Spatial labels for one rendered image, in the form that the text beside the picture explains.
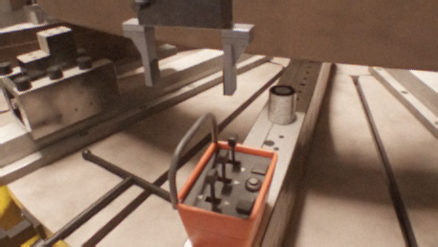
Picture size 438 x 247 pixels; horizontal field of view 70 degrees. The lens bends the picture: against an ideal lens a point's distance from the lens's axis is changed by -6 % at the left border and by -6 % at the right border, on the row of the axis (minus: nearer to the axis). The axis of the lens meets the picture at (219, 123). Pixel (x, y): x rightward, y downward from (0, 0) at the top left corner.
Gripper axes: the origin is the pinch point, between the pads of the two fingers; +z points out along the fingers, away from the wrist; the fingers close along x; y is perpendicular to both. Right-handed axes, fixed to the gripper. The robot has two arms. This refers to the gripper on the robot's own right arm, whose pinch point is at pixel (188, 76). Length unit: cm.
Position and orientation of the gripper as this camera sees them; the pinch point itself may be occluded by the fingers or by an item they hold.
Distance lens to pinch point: 52.7
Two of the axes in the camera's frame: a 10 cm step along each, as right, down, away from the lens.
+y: -3.5, 5.0, -8.0
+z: 0.3, 8.6, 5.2
